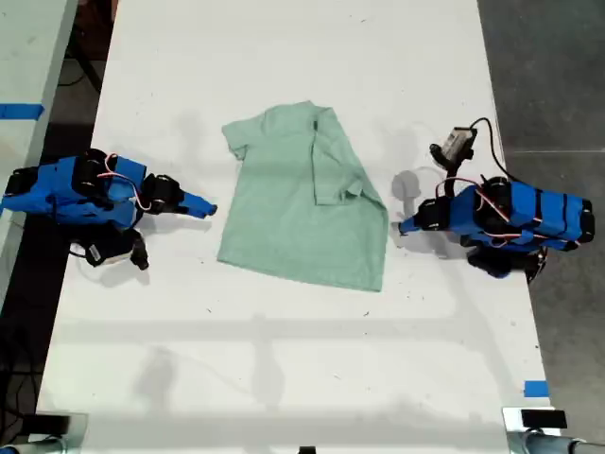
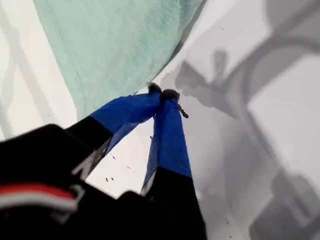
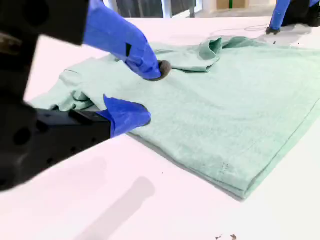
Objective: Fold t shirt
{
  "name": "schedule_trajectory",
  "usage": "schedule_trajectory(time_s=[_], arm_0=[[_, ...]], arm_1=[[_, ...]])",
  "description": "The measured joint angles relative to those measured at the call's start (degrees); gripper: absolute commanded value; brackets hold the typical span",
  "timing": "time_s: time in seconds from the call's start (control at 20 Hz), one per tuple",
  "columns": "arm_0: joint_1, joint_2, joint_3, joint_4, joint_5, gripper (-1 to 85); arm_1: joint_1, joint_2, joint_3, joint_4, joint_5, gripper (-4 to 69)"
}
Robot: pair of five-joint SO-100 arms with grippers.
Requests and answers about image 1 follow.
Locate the grey camera box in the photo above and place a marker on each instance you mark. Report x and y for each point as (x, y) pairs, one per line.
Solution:
(457, 139)

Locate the small black box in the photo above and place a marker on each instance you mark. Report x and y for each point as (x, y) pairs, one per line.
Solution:
(45, 424)
(543, 419)

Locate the short blue tape strip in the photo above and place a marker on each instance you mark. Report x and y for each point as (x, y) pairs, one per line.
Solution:
(536, 389)

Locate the pale green T-shirt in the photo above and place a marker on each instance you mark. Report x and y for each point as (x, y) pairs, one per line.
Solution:
(293, 213)

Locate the black camera box white label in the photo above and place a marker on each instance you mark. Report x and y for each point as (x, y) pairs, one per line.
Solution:
(108, 250)

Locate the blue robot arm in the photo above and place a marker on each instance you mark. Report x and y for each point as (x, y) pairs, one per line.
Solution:
(57, 194)
(534, 213)

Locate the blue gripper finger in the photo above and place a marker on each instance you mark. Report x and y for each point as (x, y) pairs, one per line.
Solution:
(201, 202)
(412, 230)
(413, 222)
(194, 212)

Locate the metal tube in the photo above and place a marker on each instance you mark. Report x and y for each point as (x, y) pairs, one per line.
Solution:
(543, 443)
(42, 447)

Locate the long blue tape strip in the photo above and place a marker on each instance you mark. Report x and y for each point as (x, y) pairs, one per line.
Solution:
(21, 111)

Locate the pale grey side table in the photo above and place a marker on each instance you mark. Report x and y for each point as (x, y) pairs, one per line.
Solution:
(23, 47)

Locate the black camera stalk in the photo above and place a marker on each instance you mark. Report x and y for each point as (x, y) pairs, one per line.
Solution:
(449, 163)
(140, 255)

